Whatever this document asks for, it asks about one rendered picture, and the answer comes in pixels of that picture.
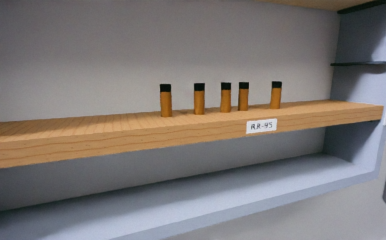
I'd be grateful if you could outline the amber vial with black cap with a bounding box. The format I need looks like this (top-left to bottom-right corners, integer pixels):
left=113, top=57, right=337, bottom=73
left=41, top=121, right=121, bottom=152
left=270, top=81, right=282, bottom=109
left=194, top=83, right=205, bottom=115
left=238, top=82, right=249, bottom=111
left=220, top=82, right=232, bottom=113
left=160, top=84, right=172, bottom=117

